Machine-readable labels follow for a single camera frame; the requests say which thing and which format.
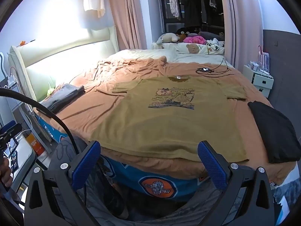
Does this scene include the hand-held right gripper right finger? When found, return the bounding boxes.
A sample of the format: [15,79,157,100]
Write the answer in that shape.
[198,140,275,226]

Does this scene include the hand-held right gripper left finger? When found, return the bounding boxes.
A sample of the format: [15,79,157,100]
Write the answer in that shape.
[24,140,101,226]

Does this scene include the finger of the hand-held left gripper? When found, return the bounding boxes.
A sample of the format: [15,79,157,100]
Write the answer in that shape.
[0,120,23,139]

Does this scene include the olive printed t-shirt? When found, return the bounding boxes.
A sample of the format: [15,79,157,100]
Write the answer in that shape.
[90,75,250,163]

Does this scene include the person's left forearm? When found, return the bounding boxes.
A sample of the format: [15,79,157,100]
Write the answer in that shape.
[0,186,24,226]

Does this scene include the grey folded clothes stack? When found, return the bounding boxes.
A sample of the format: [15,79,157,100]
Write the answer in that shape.
[40,84,85,113]

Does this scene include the person's left hand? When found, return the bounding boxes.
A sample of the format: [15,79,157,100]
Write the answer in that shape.
[0,157,13,189]

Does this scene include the tablet with lit screen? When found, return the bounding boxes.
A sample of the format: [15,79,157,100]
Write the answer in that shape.
[8,141,20,170]

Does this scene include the orange box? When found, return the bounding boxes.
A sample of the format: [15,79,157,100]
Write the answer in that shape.
[26,133,45,156]

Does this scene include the grey bedside cabinet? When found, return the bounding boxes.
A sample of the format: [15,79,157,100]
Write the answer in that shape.
[0,75,32,123]

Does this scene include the person's grey patterned trousers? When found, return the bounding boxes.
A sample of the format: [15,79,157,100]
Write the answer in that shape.
[49,137,247,226]

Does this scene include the blue printed bed sheet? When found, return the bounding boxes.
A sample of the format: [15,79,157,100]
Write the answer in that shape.
[35,113,278,202]

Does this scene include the orange-brown blanket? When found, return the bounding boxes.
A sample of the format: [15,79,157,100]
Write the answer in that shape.
[33,56,298,186]

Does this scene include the black folded garment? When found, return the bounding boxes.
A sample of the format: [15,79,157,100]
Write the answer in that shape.
[247,101,301,164]

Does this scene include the grey-blue shaggy rug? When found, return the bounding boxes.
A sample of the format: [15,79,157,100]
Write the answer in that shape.
[273,181,297,217]

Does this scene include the cream padded bed headboard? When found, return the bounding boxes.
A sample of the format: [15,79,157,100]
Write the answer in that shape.
[8,26,119,104]

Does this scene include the white drawer cabinet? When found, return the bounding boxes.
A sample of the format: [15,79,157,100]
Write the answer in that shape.
[242,65,274,97]

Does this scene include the cream bear-print pillow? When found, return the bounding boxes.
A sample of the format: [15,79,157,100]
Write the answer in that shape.
[153,41,225,55]

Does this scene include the striped gift bag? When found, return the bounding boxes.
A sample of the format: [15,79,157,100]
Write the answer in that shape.
[257,45,270,69]

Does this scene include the black and white printed cloth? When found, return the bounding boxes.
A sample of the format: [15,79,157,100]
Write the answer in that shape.
[207,38,224,50]

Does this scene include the cream duvet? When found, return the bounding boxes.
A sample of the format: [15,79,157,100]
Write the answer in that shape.
[107,49,236,67]

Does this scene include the pink crumpled cloth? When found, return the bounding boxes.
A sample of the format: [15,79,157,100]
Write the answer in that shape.
[183,35,207,45]

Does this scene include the brown plush toy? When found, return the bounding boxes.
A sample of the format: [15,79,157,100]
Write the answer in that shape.
[176,28,195,41]

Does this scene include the white plush toy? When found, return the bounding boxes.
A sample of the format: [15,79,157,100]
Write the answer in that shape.
[156,32,180,50]

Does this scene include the pink curtain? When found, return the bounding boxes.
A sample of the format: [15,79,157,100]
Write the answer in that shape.
[107,0,163,52]

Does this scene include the black hanging coat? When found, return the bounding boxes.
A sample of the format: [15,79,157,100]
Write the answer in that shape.
[181,0,203,29]

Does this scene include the floral hanging garment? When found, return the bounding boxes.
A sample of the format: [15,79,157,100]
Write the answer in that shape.
[168,0,181,20]

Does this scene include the thin black cable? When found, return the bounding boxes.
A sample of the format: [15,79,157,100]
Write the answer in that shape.
[200,58,236,74]

